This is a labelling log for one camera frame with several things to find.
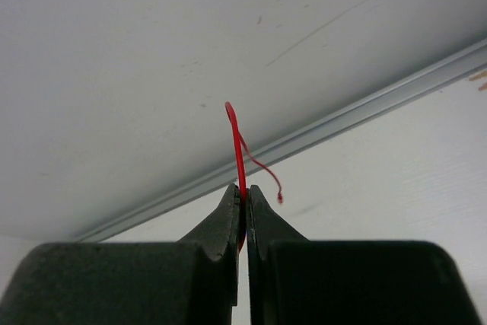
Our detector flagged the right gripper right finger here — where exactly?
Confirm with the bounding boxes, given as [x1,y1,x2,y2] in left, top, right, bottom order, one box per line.
[246,185,481,324]

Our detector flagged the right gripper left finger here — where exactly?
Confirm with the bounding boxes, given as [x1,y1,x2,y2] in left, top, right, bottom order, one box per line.
[1,185,240,324]

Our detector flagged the red headphone cable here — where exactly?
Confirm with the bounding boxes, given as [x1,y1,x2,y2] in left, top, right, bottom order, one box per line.
[224,101,285,253]

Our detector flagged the aluminium table frame rail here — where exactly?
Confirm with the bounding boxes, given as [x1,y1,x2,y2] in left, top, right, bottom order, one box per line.
[72,39,486,242]

